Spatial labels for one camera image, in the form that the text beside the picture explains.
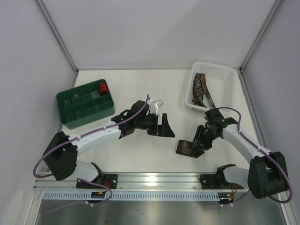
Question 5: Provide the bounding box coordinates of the dark brown patterned tie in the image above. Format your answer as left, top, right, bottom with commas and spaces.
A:
176, 140, 198, 158

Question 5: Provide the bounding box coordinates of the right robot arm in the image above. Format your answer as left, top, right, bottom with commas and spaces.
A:
192, 108, 293, 203

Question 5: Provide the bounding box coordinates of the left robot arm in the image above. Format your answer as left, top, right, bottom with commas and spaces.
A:
43, 100, 175, 188

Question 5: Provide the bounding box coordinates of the orange blue patterned tie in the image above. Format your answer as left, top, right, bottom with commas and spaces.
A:
192, 73, 216, 108

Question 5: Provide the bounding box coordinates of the red rolled tie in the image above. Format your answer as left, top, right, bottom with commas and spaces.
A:
98, 82, 109, 96

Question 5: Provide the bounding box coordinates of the white plastic basket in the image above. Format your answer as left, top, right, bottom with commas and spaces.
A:
185, 62, 237, 113

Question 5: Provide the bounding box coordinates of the green compartment tray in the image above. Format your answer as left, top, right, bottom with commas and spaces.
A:
56, 79, 115, 129

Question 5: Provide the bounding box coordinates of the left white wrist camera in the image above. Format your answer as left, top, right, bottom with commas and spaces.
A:
149, 98, 164, 115

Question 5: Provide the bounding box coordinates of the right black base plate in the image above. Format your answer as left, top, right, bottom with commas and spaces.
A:
199, 174, 244, 190

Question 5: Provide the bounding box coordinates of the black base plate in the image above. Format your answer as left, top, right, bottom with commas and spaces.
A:
76, 173, 118, 189
199, 174, 244, 190

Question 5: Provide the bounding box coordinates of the aluminium mounting rail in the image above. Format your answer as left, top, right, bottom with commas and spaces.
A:
32, 171, 289, 191

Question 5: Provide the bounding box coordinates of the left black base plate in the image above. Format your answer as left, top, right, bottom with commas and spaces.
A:
76, 173, 118, 189

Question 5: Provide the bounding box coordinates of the white slotted cable duct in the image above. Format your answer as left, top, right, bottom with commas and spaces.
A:
43, 191, 220, 202

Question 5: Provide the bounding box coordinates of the right aluminium frame post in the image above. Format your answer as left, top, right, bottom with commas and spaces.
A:
240, 0, 284, 73

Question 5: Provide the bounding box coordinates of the aluminium frame post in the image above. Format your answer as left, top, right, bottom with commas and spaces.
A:
34, 0, 78, 75
240, 0, 284, 73

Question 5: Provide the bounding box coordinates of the left aluminium frame post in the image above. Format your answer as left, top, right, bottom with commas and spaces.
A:
34, 0, 78, 75

